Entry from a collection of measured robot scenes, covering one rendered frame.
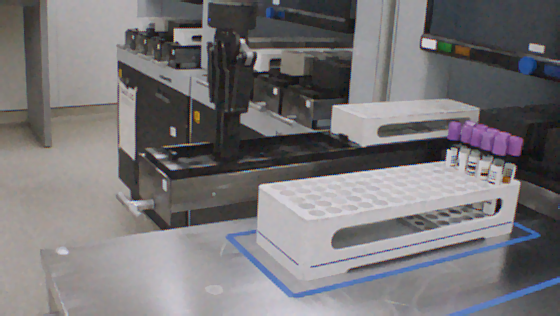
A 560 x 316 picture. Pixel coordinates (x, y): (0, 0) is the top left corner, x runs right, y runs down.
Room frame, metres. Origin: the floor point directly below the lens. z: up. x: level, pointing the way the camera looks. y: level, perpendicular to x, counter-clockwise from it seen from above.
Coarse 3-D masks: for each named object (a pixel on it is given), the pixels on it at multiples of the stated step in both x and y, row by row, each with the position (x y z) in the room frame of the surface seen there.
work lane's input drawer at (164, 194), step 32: (160, 160) 0.85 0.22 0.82; (192, 160) 0.91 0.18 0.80; (224, 160) 0.92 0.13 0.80; (256, 160) 0.89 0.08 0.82; (288, 160) 0.93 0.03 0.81; (320, 160) 0.96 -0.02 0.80; (352, 160) 0.98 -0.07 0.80; (384, 160) 1.02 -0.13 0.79; (416, 160) 1.07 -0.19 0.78; (160, 192) 0.83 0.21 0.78; (192, 192) 0.82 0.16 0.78; (224, 192) 0.85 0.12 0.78; (256, 192) 0.88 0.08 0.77
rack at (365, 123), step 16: (336, 112) 1.08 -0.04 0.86; (352, 112) 1.06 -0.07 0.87; (368, 112) 1.07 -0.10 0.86; (384, 112) 1.08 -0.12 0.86; (400, 112) 1.09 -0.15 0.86; (416, 112) 1.11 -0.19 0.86; (432, 112) 1.13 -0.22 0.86; (448, 112) 1.13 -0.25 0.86; (464, 112) 1.16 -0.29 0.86; (336, 128) 1.08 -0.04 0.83; (352, 128) 1.04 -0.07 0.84; (368, 128) 1.02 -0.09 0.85; (384, 128) 1.17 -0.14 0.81; (400, 128) 1.20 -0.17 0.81; (416, 128) 1.20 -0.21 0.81; (432, 128) 1.15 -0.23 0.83; (448, 128) 1.16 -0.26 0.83; (368, 144) 1.02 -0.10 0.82
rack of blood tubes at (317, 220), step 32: (288, 192) 0.59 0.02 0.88; (320, 192) 0.59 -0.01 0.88; (352, 192) 0.60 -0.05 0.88; (384, 192) 0.61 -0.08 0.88; (416, 192) 0.62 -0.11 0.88; (448, 192) 0.64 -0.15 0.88; (480, 192) 0.64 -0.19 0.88; (512, 192) 0.67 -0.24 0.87; (288, 224) 0.54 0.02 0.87; (320, 224) 0.53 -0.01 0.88; (352, 224) 0.54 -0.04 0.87; (384, 224) 0.66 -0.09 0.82; (416, 224) 0.66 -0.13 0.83; (448, 224) 0.63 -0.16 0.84; (480, 224) 0.64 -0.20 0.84; (512, 224) 0.67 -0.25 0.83; (320, 256) 0.53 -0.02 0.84; (352, 256) 0.55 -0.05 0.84; (384, 256) 0.57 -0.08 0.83
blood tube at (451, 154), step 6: (450, 126) 0.72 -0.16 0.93; (456, 126) 0.72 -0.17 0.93; (450, 132) 0.72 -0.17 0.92; (456, 132) 0.72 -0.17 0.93; (450, 138) 0.72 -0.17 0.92; (456, 138) 0.72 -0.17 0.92; (450, 144) 0.72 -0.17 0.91; (456, 144) 0.72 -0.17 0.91; (450, 150) 0.72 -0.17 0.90; (456, 150) 0.72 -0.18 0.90; (450, 156) 0.72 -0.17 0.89; (456, 156) 0.72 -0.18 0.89; (450, 162) 0.72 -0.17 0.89
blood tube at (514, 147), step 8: (512, 136) 0.68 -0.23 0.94; (512, 144) 0.67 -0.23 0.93; (520, 144) 0.67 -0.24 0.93; (512, 152) 0.67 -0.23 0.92; (512, 160) 0.67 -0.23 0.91; (504, 168) 0.68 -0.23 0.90; (512, 168) 0.67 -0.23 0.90; (504, 176) 0.67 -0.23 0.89; (512, 176) 0.67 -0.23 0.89; (496, 200) 0.68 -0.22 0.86; (496, 208) 0.68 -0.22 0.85
